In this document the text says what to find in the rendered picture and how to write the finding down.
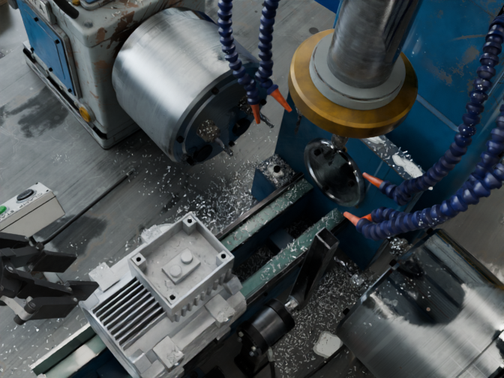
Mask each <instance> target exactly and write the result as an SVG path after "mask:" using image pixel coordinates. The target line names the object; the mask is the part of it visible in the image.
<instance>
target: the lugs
mask: <svg viewBox="0 0 504 378"><path fill-rule="evenodd" d="M223 287H224V289H225V290H226V292H227V293H229V294H230V295H232V296H234V295H235V294H236V293H237V292H238V291H239V290H241V289H242V288H243V286H242V284H241V282H240V280H239V279H238V277H237V276H236V275H234V274H232V273H231V274H230V275H229V278H225V279H224V280H223ZM99 301H100V300H99V299H98V297H97V296H96V295H95V293H94V292H93V293H92V294H91V295H90V296H89V297H88V299H87V300H86V301H80V303H81V304H82V306H83V307H84V308H85V309H87V310H88V311H89V309H90V308H92V307H93V306H95V305H96V304H97V303H98V302H99ZM128 360H129V362H130V363H131V364H132V365H133V367H134V369H135V370H136V371H137V372H138V373H139V374H142V373H144V372H145V371H146V370H147V369H148V368H150V367H151V366H152V363H151V361H150V360H149V358H148V356H147V355H146V354H145V353H144V352H143V351H142V350H141V349H138V350H137V351H136V352H134V353H133V354H132V355H130V356H129V357H128Z"/></svg>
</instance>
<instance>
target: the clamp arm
mask: <svg viewBox="0 0 504 378"><path fill-rule="evenodd" d="M339 243H340V241H339V240H338V239H337V238H336V237H335V236H334V235H333V234H332V233H331V232H330V231H329V230H328V229H327V228H326V227H323V228H322V229H321V230H320V231H319V232H317V233H316V234H315V236H314V238H313V241H312V243H311V245H310V248H309V250H308V252H307V255H306V257H305V259H304V262H303V264H302V266H301V269H300V271H299V273H298V276H297V278H296V280H295V283H294V285H293V287H292V290H291V292H290V294H289V296H288V299H287V301H288V300H289V299H290V300H289V301H290V303H293V302H295V301H296V303H295V304H294V308H296V309H295V311H296V310H297V311H298V312H299V311H301V310H302V309H303V308H305V307H306V306H307V304H308V302H309V300H310V298H311V296H312V295H313V293H314V290H315V289H316V287H317V284H318V283H319V281H320V279H321V277H322V276H323V273H324V271H325V270H326V267H327V265H328V264H329V262H330V260H331V258H332V256H333V254H334V252H335V250H336V249H337V247H338V245H339ZM291 298H292V299H291ZM294 300H295V301H294Z"/></svg>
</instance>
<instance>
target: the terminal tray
mask: <svg viewBox="0 0 504 378"><path fill-rule="evenodd" d="M186 235H187V236H186ZM183 236H184V238H183V239H184V240H183V239H182V237H183ZM196 237H197V238H198V239H196V240H195V238H196ZM192 238H193V239H192ZM179 241H181V244H180V247H176V246H177V245H178V246H179ZM189 241H190V242H191V244H192V242H193V244H192V245H191V244H190V242H189ZM171 246H172V247H171ZM164 247H165V250H164ZM173 248H175V250H173ZM180 248H182V249H180ZM169 250H170V251H169ZM175 251H176V252H175ZM155 254H157V256H155ZM196 254H197V255H196ZM164 255H165V256H164ZM199 255H200V258H198V257H199ZM162 256H164V257H162ZM204 257H205V259H204ZM170 258H172V259H170ZM234 259H235V257H234V256H233V255H232V254H231V253H230V252H229V251H228V250H227V249H226V248H225V247H224V246H223V245H222V243H221V242H220V241H219V240H218V239H217V238H216V237H215V236H214V235H213V234H212V233H211V232H210V231H209V230H208V229H207V228H206V227H205V226H204V225H203V224H202V223H201V221H200V220H199V219H198V218H197V217H196V216H195V215H194V214H193V213H192V212H191V211H190V212H189V213H188V214H186V215H185V216H184V217H183V218H181V219H180V220H178V221H177V222H176V223H174V224H173V225H172V226H170V227H169V228H168V229H166V230H165V231H163V232H162V233H161V234H160V235H158V236H157V237H156V238H154V239H153V240H151V241H150V242H149V243H148V244H146V245H145V246H144V247H142V248H141V249H139V250H138V251H137V252H136V253H134V254H133V255H132V256H130V257H129V258H127V262H128V266H129V269H130V273H131V277H132V278H133V277H134V276H136V280H137V281H138V280H139V282H140V284H142V285H143V286H144V289H145V288H146V289H147V291H148V293H149V292H150V293H151V297H153V296H154V298H155V301H156V302H158V303H159V306H162V307H163V311H164V312H165V311H166V315H167V316H168V318H169V319H170V321H171V322H172V323H174V322H175V321H176V322H179V320H180V316H183V317H185V316H186V311H192V310H193V306H194V305H195V306H198V305H199V300H201V301H204V300H205V297H206V295H207V296H210V295H211V294H212V290H214V291H216V290H217V289H218V285H220V286H222V285H223V282H224V279H225V278H229V277H230V274H231V272H232V267H233V263H234ZM149 260H150V262H151V263H150V262H149ZM152 260H154V264H155V265H154V264H153V263H152ZM204 260H205V262H206V264H205V262H204ZM157 261H158V262H157ZM158 263H159V265H158ZM208 263H209V264H211V266H210V265H208ZM212 264H214V265H212ZM147 266H148V267H147ZM198 266H199V270H197V269H198ZM208 266H209V267H211V268H209V267H208ZM212 269H213V271H212ZM161 271H162V272H161ZM152 272H154V273H153V275H152ZM196 277H197V278H196ZM201 277H202V280H201ZM192 278H193V280H192ZM195 278H196V279H195ZM185 279H186V280H185ZM164 280H165V281H169V282H166V285H167V286H165V282H164ZM180 281H181V283H179V282H180ZM193 281H195V282H193ZM156 283H157V284H158V285H157V284H156ZM171 284H172V285H171ZM175 284H178V285H175ZM191 284H192V287H193V288H192V289H191ZM170 285H171V286H170ZM181 285H184V286H181ZM158 286H160V287H161V288H159V287H158ZM167 287H168V291H167ZM180 287H183V288H180ZM188 287H190V289H188ZM171 288H172V289H171ZM166 293H167V294H166ZM176 293H178V295H177V294H176ZM165 297H166V298H165Z"/></svg>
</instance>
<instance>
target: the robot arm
mask: <svg viewBox="0 0 504 378"><path fill-rule="evenodd" d="M29 242H30V239H29V238H28V237H27V236H25V235H17V234H12V233H6V232H0V306H6V305H8V306H9V307H10V308H11V309H12V310H13V311H14V312H15V314H16V316H15V317H14V318H13V320H14V322H15V323H16V324H18V325H20V326H21V325H23V324H24V323H26V322H27V321H29V320H44V319H55V318H65V317H66V316H67V315H68V314H69V313H70V312H71V311H72V310H73V309H74V308H75V307H76V306H77V305H78V304H79V301H86V300H87V299H88V298H89V296H90V295H91V294H92V293H93V292H94V291H95V290H96V289H97V288H98V287H99V286H100V285H99V284H98V282H97V281H79V280H67V281H66V282H65V283H64V284H63V285H61V284H58V283H53V282H49V281H46V280H41V279H37V278H34V277H32V275H31V273H29V272H26V271H21V270H18V269H17V268H20V267H23V266H28V265H29V264H30V263H32V264H31V265H30V266H29V268H30V270H31V271H32V272H58V273H64V272H65V271H66V270H67V269H68V267H70V265H71V264H72V263H73V262H74V261H75V260H76V259H77V257H76V255H75V254H73V253H60V252H53V251H49V250H44V248H45V246H44V244H43V243H42V242H40V241H38V242H37V243H36V244H35V245H34V246H31V245H30V244H29Z"/></svg>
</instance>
